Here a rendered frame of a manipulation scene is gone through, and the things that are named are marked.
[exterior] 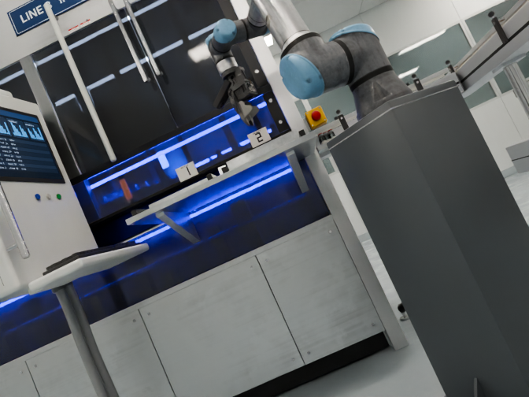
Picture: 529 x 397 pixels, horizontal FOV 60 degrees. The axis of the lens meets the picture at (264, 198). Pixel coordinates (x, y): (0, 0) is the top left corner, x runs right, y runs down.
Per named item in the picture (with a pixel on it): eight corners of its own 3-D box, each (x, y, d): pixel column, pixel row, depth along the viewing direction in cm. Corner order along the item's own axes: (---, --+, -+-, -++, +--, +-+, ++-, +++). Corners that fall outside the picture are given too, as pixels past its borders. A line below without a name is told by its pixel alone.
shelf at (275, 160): (169, 223, 201) (168, 219, 202) (314, 155, 197) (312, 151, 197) (127, 225, 154) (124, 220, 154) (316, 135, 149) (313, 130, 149)
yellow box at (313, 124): (311, 131, 196) (304, 116, 197) (327, 124, 196) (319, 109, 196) (312, 128, 189) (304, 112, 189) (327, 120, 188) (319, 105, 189)
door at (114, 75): (83, 174, 199) (31, 55, 204) (177, 128, 196) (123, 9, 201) (82, 174, 199) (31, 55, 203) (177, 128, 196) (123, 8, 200)
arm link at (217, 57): (205, 33, 166) (202, 45, 175) (217, 59, 165) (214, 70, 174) (224, 27, 169) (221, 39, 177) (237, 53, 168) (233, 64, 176)
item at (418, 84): (318, 158, 198) (303, 126, 199) (317, 162, 213) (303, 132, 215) (466, 89, 193) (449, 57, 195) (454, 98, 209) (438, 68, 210)
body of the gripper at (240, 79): (249, 93, 164) (235, 64, 165) (231, 105, 168) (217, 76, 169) (259, 95, 171) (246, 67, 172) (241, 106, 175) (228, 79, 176)
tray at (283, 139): (244, 179, 188) (241, 172, 188) (301, 152, 186) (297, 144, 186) (230, 171, 154) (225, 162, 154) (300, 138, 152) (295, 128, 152)
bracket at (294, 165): (302, 193, 189) (289, 165, 190) (308, 190, 189) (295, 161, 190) (301, 187, 155) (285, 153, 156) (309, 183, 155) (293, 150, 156)
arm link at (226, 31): (240, 11, 159) (234, 28, 170) (211, 20, 156) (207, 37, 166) (249, 31, 158) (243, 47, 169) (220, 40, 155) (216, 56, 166)
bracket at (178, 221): (194, 243, 192) (182, 215, 193) (201, 240, 192) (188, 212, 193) (170, 249, 158) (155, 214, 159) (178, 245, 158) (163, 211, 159)
